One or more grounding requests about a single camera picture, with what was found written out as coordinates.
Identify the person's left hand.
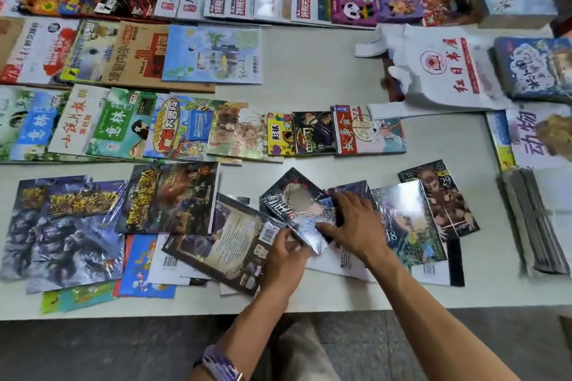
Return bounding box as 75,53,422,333
261,228,313,301

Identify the person's right hand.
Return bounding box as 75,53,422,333
315,192,395,267

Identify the shiny black manga book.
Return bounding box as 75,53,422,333
259,167,345,256

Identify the person's left forearm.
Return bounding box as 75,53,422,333
187,289,299,381

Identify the person's right forearm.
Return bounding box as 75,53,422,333
366,251,523,381

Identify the dark blue manga book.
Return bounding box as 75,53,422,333
325,180,381,216

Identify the brown parchment back cover book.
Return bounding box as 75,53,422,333
161,193,287,298

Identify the colourful glossy manga book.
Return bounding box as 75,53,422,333
370,180,448,268

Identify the small dark manga book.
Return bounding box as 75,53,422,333
291,110,337,156

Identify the person's grey trouser leg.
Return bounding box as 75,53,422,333
267,319,341,381

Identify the red white story magazine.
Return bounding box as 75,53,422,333
331,104,408,156

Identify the small yellow picture book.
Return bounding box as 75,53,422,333
266,112,296,157

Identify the brown figures manga book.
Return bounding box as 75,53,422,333
397,159,481,239

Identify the white black back cover book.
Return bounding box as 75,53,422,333
410,237,466,288

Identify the tan anime girl magazine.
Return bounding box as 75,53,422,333
206,101,285,165

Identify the white back cover barcode book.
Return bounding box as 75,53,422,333
146,233,212,287

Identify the dark fantasy book gold title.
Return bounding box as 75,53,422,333
115,160,220,236

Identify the blue orange children's book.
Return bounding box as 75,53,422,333
112,233,178,300

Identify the blue yellow cartoon magazine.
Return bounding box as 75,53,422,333
142,93,227,161

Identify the blue yellow thin book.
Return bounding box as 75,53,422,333
485,110,517,172

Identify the white plastic bag red print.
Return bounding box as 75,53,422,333
354,23,515,121

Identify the stack of grey booklets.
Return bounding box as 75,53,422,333
500,166,572,277

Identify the light blue illustrated book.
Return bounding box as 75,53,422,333
161,24,264,85

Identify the white animal picture book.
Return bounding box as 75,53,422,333
504,103,572,170

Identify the green magazine with portrait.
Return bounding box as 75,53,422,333
84,87,157,161

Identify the dark monster comic book wrapped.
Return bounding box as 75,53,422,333
25,180,128,296

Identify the green children's book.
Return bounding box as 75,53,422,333
41,280,118,316

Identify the purple panda board book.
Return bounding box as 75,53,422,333
329,0,381,29

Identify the purple animal board book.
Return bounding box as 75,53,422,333
377,0,425,24

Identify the red brown picture book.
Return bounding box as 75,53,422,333
419,0,475,28

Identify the brown cover book red title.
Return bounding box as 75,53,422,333
101,21,216,94

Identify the white magazine red title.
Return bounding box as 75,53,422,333
46,83,111,157

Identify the stack of blue cloud books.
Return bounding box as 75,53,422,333
491,35,572,103

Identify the grey dark comic book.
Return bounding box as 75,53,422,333
0,175,93,281

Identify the yellow green cover magazine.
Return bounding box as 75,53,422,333
59,18,121,84

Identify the green blue landscape magazine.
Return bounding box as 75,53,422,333
0,85,72,163

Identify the white red cover magazine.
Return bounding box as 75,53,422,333
0,16,81,87

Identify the purple woven bracelet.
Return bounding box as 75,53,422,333
193,344,245,381

